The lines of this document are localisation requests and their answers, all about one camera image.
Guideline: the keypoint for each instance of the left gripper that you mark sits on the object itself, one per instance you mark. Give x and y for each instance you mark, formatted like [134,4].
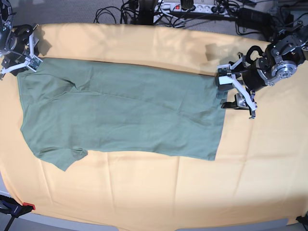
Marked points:
[253,72]

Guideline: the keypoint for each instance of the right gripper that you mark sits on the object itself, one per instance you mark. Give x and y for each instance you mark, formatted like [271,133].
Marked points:
[18,45]

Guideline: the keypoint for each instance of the green T-shirt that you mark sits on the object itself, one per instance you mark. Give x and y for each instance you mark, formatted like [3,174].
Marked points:
[73,106]

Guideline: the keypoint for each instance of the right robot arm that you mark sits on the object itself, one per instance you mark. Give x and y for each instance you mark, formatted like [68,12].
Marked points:
[7,16]

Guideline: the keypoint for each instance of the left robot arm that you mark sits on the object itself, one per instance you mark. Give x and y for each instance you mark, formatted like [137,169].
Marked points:
[288,51]

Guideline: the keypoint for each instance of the yellow table cloth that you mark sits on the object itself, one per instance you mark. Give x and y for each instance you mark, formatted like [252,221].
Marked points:
[261,168]

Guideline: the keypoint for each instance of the black power adapter brick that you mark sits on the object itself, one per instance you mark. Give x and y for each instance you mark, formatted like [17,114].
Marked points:
[246,15]

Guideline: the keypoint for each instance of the white power strip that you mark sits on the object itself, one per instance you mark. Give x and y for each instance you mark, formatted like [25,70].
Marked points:
[199,9]

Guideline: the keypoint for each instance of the black clamp right corner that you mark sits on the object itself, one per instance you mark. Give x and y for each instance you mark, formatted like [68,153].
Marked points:
[303,220]

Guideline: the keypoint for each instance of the blue red bar clamp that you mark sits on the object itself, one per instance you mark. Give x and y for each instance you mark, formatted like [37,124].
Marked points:
[10,206]

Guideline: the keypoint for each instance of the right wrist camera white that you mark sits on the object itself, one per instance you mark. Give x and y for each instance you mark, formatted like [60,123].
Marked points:
[34,63]

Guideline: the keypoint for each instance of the black stand post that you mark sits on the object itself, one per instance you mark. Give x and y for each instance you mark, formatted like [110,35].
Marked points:
[146,12]

